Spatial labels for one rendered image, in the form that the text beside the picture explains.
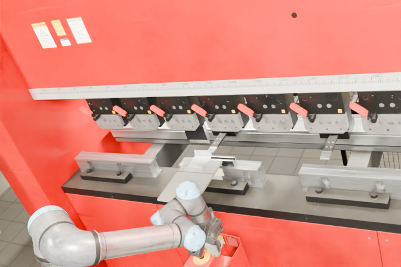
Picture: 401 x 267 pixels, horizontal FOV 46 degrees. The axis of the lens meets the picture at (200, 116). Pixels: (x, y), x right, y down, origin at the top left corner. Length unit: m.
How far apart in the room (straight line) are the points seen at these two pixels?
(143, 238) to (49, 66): 1.07
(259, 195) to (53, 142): 1.13
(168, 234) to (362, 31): 0.83
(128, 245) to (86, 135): 1.38
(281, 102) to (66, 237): 0.84
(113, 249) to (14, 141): 1.14
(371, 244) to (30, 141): 1.60
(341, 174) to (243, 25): 0.67
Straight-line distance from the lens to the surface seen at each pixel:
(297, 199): 1.93
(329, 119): 1.68
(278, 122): 1.75
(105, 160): 2.44
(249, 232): 2.07
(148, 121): 2.06
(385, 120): 1.64
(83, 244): 1.36
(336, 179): 1.87
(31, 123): 2.47
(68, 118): 2.63
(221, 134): 2.19
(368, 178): 1.83
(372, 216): 1.82
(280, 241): 2.04
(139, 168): 2.32
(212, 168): 2.01
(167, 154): 2.56
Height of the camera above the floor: 2.15
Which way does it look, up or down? 29 degrees down
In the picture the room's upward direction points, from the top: 20 degrees counter-clockwise
